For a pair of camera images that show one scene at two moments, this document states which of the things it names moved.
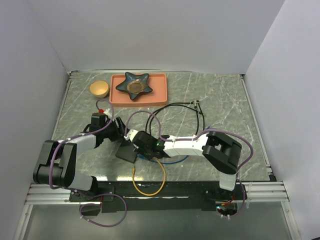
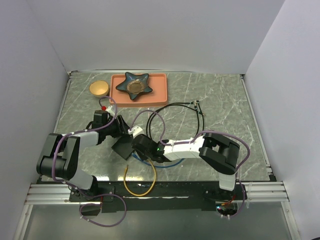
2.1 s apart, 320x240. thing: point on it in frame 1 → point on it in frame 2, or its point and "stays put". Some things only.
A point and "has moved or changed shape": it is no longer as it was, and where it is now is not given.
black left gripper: x=120 y=132 stays put
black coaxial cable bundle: x=174 y=104 stays put
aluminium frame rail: x=255 y=192 stays put
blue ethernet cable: x=162 y=162 has moved or changed shape
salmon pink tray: x=158 y=97 stays put
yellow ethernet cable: x=133 y=172 → x=147 y=191
